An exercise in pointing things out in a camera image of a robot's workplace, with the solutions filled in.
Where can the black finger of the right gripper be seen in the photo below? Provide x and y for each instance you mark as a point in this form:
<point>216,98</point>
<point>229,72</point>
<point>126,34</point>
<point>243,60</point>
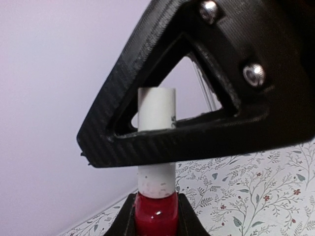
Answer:
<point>258,56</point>

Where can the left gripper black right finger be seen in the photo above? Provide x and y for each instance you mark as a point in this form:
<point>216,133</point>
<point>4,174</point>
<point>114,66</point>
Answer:
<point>189,224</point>

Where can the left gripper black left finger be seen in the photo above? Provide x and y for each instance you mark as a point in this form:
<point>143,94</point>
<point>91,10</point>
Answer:
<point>124,225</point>

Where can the red nail polish bottle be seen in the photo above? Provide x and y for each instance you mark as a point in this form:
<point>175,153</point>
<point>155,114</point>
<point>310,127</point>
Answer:
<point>156,217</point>

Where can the white nail polish cap brush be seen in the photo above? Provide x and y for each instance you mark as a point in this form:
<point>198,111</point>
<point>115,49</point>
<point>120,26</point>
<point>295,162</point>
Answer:
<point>156,111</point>

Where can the floral patterned table cloth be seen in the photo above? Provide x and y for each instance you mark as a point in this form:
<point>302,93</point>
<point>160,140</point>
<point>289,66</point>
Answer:
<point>269,193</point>

